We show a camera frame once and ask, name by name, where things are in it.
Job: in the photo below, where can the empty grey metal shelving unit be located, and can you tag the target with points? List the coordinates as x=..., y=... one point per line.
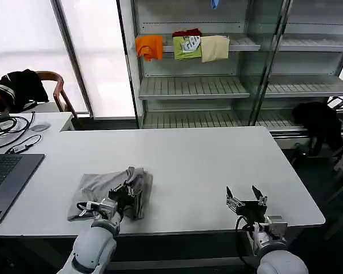
x=311, y=57

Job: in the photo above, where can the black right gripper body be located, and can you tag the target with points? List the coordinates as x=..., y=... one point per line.
x=251, y=211

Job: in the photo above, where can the grey shirt with colourful print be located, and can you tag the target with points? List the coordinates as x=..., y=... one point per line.
x=97, y=185

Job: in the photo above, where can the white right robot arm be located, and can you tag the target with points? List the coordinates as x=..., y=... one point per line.
x=277, y=257

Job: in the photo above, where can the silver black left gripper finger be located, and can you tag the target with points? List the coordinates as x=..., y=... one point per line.
x=125, y=185
x=131, y=191

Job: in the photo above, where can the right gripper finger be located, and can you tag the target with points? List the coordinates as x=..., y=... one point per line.
x=260, y=198
x=233, y=201

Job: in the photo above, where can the grey computer mouse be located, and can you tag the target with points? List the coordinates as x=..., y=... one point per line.
x=40, y=127

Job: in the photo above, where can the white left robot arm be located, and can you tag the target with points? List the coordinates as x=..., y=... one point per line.
x=95, y=245

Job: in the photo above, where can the grey metal shelving unit with clothes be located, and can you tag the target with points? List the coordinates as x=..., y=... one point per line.
x=194, y=85

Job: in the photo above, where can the dark grey laptop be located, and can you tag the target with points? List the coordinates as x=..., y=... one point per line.
x=8, y=179

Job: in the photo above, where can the grey window frame post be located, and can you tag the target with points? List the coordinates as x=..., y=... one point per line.
x=73, y=60

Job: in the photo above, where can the black garment with white stripes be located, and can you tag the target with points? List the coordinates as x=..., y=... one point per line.
x=20, y=88

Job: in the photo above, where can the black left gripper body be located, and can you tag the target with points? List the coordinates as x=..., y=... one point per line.
x=120, y=198

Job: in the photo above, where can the plain black garment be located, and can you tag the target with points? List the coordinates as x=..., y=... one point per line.
x=320, y=122

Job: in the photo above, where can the brown wooden chair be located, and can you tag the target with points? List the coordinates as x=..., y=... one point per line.
x=60, y=91

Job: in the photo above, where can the black folding rack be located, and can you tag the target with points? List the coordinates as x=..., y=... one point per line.
x=341, y=101

